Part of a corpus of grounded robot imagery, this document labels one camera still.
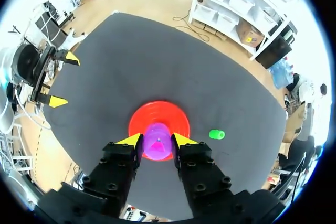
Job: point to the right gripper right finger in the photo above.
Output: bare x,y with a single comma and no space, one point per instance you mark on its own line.
202,176

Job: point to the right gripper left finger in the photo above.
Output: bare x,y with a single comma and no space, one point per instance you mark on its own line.
113,174

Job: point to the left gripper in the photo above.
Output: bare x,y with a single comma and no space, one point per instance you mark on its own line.
39,66

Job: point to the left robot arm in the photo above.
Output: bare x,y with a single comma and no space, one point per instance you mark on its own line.
6,87

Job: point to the purple cylinder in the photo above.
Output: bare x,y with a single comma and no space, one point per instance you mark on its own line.
157,137

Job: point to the red round base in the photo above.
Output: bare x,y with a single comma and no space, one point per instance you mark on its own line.
160,112

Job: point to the green cylinder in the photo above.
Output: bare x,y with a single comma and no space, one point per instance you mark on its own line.
216,134

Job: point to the person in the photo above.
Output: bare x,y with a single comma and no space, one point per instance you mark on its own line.
312,113

